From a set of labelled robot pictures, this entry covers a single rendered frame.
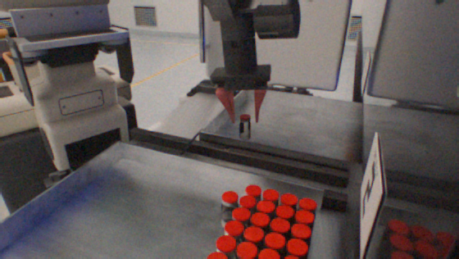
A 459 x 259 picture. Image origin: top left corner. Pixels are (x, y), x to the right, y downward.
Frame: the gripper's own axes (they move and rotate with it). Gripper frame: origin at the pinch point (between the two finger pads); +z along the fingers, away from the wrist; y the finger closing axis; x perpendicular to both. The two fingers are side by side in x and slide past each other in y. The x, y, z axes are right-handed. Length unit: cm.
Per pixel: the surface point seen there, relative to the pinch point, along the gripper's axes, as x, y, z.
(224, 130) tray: 2.8, -4.9, 4.0
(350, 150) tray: -1.2, 19.0, 6.6
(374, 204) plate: -34.4, 12.7, -8.8
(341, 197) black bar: -17.2, 14.5, 4.6
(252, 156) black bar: -8.7, 1.8, 3.1
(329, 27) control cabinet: 52, 22, -8
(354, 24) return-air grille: 492, 129, 55
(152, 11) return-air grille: 583, -258, 8
